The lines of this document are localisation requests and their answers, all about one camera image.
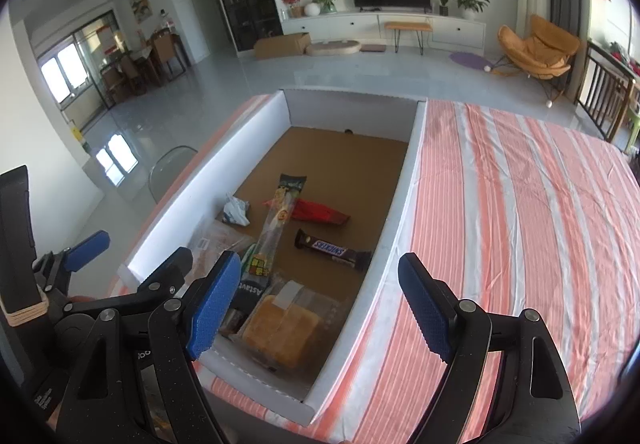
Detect green cracker packet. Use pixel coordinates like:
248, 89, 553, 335
242, 244, 256, 273

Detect long black noodle snack packet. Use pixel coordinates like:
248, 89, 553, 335
224, 175, 307, 334

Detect clear bag brown biscuits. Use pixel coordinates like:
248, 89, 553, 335
186, 219, 254, 285

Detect white black snack packet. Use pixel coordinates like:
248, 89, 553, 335
221, 195, 250, 227

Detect packaged bread loaf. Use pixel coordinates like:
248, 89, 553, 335
233, 275, 345, 372

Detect red snack packet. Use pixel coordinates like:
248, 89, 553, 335
292, 199, 350, 225

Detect Snickers chocolate bar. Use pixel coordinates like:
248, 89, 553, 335
294, 229, 372, 272

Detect transparent grey chair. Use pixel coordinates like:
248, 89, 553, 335
148, 145, 198, 204

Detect striped red grey tablecloth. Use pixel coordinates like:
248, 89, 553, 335
114, 88, 639, 443

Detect wooden dining chairs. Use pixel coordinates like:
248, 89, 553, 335
100, 27, 191, 103

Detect cardboard box on floor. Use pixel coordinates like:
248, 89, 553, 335
254, 33, 311, 60

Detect white TV cabinet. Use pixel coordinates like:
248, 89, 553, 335
282, 11, 486, 56

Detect orange lounge chair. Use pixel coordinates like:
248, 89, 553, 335
484, 14, 582, 82

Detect small wooden bench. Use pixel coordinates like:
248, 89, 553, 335
384, 21, 433, 56

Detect dark wooden railing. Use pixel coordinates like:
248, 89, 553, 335
576, 40, 639, 143

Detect leafy plant white vase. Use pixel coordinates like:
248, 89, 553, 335
304, 0, 338, 16

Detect small dark potted plant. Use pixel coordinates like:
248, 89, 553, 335
438, 0, 449, 16

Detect green potted plant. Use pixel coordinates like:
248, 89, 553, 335
454, 0, 490, 20

